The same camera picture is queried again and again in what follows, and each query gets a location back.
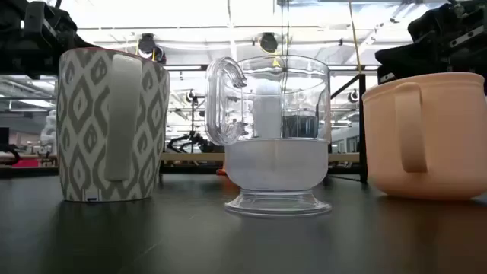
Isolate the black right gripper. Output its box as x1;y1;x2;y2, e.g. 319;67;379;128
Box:
374;0;487;85

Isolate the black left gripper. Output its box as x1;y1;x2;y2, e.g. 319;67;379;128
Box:
0;0;97;77

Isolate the grey white patterned mug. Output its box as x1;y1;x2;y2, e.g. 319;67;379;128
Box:
56;47;171;202

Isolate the peach ceramic mug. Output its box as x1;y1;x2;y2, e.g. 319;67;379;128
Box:
361;72;487;201

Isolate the clear plastic footed mug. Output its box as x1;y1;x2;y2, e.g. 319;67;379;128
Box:
205;55;333;218

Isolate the wooden shelf with black legs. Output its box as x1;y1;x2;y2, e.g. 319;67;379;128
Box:
159;73;369;183

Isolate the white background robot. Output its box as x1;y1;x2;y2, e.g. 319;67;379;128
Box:
40;109;58;155

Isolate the yellow cable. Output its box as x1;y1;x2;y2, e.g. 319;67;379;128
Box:
348;0;363;74

